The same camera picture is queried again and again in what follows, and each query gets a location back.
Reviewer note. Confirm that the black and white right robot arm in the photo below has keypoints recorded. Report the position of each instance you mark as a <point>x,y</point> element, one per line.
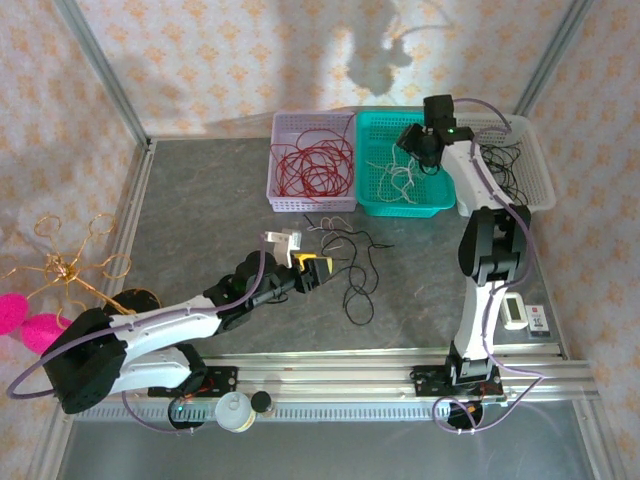
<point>475,320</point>

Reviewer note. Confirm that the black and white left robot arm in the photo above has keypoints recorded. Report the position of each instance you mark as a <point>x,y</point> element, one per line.
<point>160,320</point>

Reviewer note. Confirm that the teal plastic basket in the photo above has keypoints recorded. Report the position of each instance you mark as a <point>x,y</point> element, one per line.
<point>380,130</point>

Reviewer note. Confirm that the lavender plastic basket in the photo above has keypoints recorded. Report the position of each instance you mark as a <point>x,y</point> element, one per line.
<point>310,205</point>

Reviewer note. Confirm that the small black round cap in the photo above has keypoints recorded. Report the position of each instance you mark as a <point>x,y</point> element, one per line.
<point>261,401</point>

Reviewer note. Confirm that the white plastic basket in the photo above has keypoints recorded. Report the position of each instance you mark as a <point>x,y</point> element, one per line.
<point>540,165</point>

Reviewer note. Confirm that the white round jar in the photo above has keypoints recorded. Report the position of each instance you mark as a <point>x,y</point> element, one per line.
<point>234,412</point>

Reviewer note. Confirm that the white digital timer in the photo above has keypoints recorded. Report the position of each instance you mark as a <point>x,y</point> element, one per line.
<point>515,312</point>

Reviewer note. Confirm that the pink fluffy ball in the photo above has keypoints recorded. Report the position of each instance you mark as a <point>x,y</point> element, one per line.
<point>12,312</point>
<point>42,332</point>

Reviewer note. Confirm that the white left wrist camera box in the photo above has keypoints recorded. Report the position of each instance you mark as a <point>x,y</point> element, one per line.
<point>282,245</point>

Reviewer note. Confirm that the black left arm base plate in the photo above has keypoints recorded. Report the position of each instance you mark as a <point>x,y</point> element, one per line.
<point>225,380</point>

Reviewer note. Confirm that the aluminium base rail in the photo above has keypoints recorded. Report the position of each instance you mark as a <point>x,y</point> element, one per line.
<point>325,375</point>

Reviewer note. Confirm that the aluminium frame post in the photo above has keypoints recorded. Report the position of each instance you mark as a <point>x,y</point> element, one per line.
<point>107,75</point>
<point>550,60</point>

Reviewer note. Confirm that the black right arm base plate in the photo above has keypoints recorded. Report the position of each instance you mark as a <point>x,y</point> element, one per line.
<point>425,380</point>

